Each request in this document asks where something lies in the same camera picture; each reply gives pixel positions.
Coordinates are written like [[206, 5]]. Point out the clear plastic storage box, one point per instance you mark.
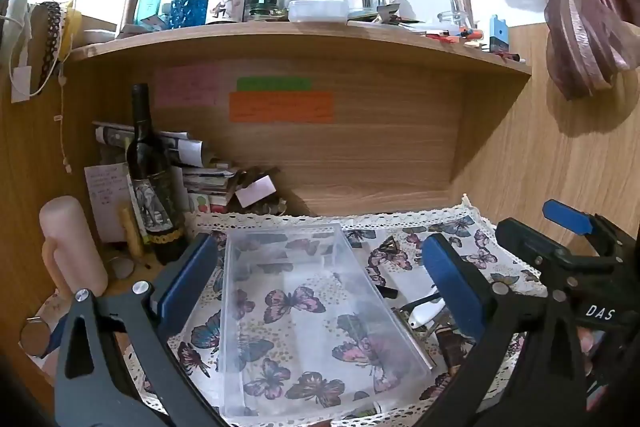
[[300, 267]]

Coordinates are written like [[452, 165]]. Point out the round metal disc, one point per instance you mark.
[[35, 337], [122, 268]]

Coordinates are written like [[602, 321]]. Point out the white foot file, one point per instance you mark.
[[425, 313]]

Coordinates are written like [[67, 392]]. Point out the pink sheer curtain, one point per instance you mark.
[[580, 22]]

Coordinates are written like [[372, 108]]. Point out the green paper note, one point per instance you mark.
[[272, 84]]

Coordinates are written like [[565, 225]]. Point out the rolled magazine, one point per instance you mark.
[[180, 147]]

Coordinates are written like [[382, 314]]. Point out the black lace ribbon roll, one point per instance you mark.
[[49, 42]]

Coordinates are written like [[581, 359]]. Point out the white paper tag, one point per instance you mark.
[[20, 84]]

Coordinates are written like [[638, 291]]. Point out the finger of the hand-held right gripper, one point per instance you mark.
[[530, 242], [567, 217]]

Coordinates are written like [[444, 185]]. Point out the white handwritten note sheet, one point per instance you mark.
[[105, 197]]

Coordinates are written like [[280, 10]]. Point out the dark wine bottle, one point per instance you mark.
[[150, 167]]

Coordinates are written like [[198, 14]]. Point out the stack of books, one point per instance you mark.
[[207, 187]]

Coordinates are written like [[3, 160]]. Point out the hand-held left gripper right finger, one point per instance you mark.
[[450, 277]]

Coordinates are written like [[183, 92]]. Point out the blue and black small box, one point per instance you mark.
[[499, 34]]

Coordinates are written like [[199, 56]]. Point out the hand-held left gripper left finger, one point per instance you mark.
[[187, 277]]

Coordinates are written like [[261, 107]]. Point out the pale wooden stick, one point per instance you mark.
[[131, 232]]

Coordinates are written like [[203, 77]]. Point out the small white cardboard box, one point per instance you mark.
[[255, 192]]

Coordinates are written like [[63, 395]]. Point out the glass jar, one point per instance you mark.
[[460, 4]]

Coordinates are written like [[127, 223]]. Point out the white fluffy hanging item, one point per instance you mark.
[[12, 17]]

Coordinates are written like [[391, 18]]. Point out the butterfly print lace tablecloth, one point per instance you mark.
[[400, 232]]

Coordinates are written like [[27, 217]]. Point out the orange paper note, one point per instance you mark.
[[280, 107]]

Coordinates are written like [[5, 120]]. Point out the pink paper note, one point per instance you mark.
[[187, 87]]

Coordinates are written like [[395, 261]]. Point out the person's right hand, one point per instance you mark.
[[592, 382]]

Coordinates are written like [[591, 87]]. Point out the wooden shelf board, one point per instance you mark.
[[300, 39]]

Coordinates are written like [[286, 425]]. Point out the brown patterned item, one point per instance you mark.
[[452, 349]]

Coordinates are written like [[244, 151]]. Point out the clear lidded plastic container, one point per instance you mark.
[[317, 11]]

